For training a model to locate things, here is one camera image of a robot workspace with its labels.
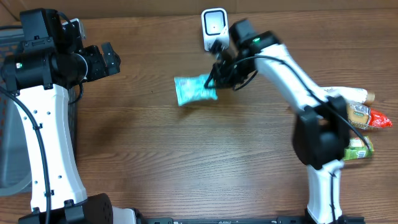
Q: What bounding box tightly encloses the white tube with gold cap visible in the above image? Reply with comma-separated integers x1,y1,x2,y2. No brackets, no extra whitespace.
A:
322,86,376,106

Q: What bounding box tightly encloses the grey plastic shopping basket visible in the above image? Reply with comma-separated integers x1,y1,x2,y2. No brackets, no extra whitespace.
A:
1,29,77,197

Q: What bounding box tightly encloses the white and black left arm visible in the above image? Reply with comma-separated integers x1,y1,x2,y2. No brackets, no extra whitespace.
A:
1,8,137,224

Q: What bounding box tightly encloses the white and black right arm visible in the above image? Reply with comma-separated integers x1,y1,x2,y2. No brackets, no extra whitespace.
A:
205,19,349,223

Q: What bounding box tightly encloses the teal wet wipes packet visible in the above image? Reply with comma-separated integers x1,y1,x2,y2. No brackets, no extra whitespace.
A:
174,74,218,106

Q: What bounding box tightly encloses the orange spaghetti pasta packet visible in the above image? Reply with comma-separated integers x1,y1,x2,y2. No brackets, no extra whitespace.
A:
347,102,393,130

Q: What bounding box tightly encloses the white barcode scanner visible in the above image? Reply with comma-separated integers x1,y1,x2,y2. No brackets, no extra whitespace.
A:
201,7,229,52

